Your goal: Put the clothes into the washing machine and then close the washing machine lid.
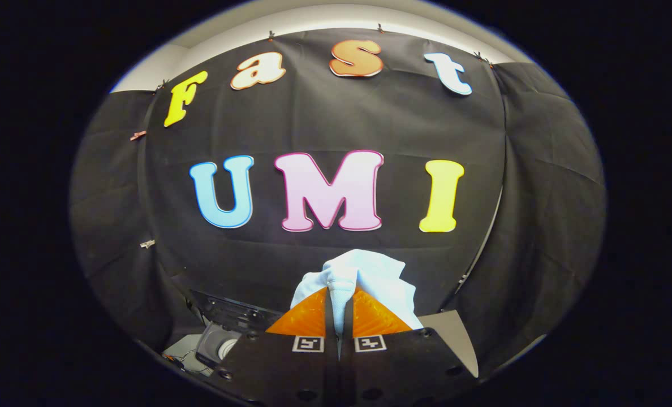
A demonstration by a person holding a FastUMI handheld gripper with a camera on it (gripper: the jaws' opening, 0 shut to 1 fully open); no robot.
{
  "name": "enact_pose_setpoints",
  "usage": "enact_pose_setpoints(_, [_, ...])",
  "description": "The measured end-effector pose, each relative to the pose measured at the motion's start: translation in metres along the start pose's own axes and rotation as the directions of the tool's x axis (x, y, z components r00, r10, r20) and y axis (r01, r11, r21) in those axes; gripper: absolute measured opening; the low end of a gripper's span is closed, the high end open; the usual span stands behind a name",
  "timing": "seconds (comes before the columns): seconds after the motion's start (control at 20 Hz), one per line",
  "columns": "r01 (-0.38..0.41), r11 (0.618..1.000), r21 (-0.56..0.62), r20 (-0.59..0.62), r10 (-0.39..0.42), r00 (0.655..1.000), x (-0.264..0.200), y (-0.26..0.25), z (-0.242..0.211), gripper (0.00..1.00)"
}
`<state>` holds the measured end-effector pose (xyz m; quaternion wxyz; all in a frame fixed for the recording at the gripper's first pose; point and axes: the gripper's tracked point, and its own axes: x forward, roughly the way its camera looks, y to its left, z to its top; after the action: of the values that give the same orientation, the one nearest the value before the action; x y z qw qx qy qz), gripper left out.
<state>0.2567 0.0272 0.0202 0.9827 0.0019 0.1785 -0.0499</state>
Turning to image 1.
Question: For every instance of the silver washing machine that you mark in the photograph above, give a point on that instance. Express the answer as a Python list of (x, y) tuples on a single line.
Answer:
[(214, 345)]

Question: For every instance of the light blue shirt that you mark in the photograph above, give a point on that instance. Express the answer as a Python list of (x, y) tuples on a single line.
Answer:
[(370, 277)]

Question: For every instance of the silver clip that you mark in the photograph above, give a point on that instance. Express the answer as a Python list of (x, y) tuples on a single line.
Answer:
[(147, 243)]

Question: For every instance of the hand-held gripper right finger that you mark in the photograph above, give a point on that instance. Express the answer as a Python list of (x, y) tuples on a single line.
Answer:
[(347, 339)]

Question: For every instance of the black backdrop cloth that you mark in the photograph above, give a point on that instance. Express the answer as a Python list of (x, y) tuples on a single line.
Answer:
[(313, 113)]

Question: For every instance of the copper clip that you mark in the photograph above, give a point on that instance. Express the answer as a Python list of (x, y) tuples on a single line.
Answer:
[(138, 135)]

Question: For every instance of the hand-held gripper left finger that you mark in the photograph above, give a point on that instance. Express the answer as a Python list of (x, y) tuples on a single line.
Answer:
[(330, 339)]

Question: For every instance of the thin grey pole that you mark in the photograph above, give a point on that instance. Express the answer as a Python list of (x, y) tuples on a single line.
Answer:
[(486, 237)]

